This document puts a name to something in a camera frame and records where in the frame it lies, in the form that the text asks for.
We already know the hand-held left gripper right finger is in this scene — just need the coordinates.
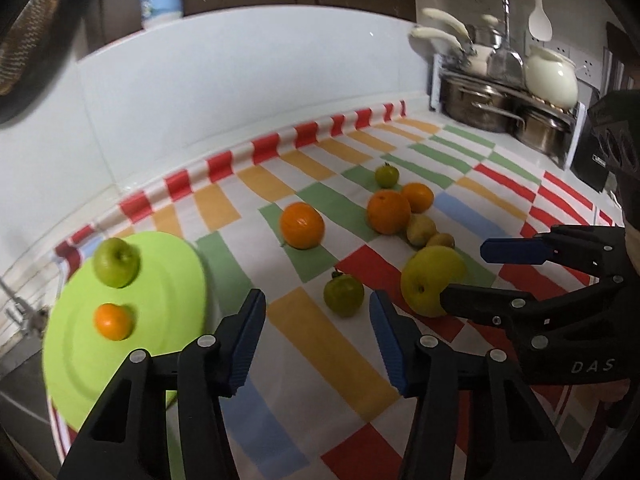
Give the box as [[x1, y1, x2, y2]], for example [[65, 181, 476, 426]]
[[369, 290, 576, 480]]

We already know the medium orange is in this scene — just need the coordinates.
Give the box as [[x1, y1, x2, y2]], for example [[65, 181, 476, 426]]
[[401, 182, 435, 214]]

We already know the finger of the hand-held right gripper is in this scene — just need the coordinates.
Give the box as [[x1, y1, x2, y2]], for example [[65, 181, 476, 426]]
[[440, 275, 632, 350], [480, 225, 628, 281]]

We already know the colourful checkered tablecloth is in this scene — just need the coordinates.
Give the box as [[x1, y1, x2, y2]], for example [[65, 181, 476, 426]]
[[47, 101, 631, 480]]

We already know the large orange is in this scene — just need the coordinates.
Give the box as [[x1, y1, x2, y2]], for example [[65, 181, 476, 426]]
[[279, 202, 326, 251], [366, 189, 412, 236]]

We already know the green apple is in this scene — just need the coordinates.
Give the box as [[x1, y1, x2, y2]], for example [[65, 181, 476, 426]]
[[94, 237, 141, 289]]

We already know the large yellow-green apple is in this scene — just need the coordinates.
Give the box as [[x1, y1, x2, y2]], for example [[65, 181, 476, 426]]
[[400, 246, 468, 318]]

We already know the white rice paddle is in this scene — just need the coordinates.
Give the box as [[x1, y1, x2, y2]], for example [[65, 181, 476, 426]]
[[528, 0, 553, 42]]

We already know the kiwi fruit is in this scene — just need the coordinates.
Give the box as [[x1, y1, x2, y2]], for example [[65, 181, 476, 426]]
[[406, 214, 437, 247]]

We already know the black box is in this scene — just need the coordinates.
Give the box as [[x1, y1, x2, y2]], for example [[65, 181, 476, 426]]
[[571, 127, 610, 192]]

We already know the light green round plate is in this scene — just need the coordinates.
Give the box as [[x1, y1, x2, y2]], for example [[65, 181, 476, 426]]
[[42, 231, 210, 431]]

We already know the black mesh colander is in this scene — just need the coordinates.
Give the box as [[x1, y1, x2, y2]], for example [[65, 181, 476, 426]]
[[0, 0, 96, 126]]

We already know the metal faucet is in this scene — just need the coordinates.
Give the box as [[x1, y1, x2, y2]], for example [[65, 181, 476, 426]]
[[0, 280, 51, 333]]

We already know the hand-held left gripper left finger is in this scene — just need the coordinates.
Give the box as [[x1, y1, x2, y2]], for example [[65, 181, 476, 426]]
[[57, 288, 267, 480]]

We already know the white ceramic pot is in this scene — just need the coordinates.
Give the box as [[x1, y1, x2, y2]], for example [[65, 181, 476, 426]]
[[522, 45, 591, 109]]

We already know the small orange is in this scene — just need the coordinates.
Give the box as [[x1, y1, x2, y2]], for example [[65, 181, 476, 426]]
[[94, 303, 135, 342]]

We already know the wide stainless steel pot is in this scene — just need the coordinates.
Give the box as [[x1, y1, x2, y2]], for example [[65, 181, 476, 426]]
[[440, 74, 526, 133]]

